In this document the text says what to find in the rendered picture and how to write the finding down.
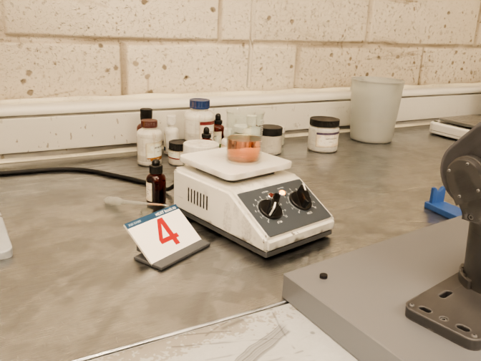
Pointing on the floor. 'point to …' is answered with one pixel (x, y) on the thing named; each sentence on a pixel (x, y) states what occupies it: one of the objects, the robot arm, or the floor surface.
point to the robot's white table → (245, 342)
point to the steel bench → (46, 350)
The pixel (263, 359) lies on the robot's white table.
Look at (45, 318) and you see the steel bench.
